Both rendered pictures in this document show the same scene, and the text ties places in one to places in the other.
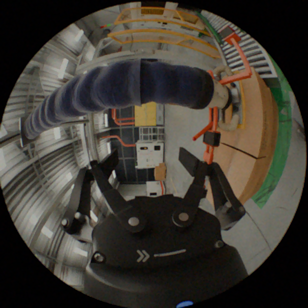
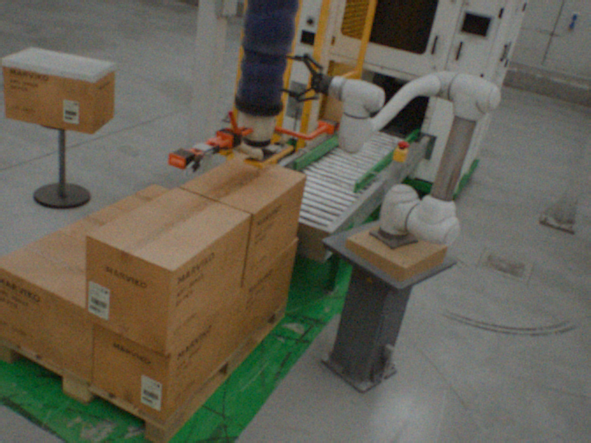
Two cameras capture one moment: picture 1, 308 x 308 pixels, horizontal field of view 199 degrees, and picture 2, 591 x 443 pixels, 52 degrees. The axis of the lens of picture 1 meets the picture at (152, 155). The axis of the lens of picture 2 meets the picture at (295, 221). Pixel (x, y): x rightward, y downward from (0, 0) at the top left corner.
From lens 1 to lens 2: 252 cm
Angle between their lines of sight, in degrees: 88
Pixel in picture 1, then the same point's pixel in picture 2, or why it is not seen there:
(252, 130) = (255, 197)
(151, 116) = not seen: outside the picture
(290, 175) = (287, 421)
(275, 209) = not seen: outside the picture
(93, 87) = (288, 14)
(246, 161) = (232, 212)
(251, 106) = (267, 186)
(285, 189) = not seen: outside the picture
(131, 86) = (280, 47)
